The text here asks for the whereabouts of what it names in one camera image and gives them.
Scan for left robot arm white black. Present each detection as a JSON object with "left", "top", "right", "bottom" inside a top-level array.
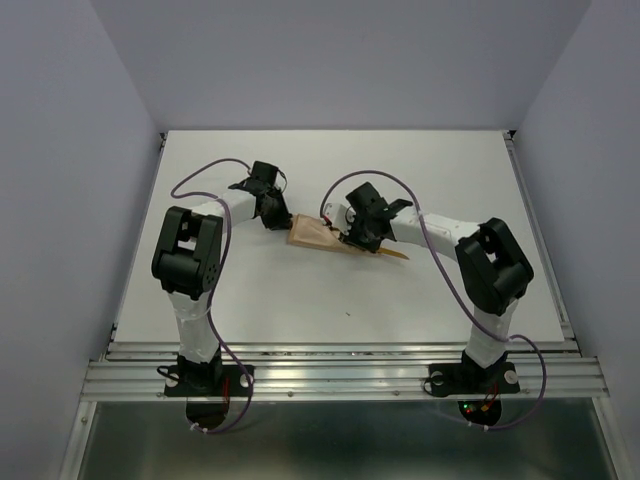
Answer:
[{"left": 151, "top": 158, "right": 292, "bottom": 394}]

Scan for peach cloth napkin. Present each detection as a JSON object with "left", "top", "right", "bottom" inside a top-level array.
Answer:
[{"left": 287, "top": 214, "right": 370, "bottom": 255}]

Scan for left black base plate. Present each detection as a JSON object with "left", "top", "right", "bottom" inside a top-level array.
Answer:
[{"left": 158, "top": 364, "right": 250, "bottom": 398}]

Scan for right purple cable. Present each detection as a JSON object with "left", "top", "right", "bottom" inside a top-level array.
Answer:
[{"left": 319, "top": 169, "right": 547, "bottom": 434}]

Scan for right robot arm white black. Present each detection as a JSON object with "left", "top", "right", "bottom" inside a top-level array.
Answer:
[{"left": 322, "top": 182, "right": 534, "bottom": 390}]

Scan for aluminium rail frame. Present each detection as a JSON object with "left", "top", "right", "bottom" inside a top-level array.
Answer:
[{"left": 57, "top": 129, "right": 624, "bottom": 480}]

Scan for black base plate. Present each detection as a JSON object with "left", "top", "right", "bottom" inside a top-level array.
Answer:
[
  {"left": 158, "top": 364, "right": 250, "bottom": 398},
  {"left": 422, "top": 362, "right": 520, "bottom": 398}
]

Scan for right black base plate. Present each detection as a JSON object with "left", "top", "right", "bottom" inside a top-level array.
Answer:
[{"left": 422, "top": 362, "right": 520, "bottom": 398}]

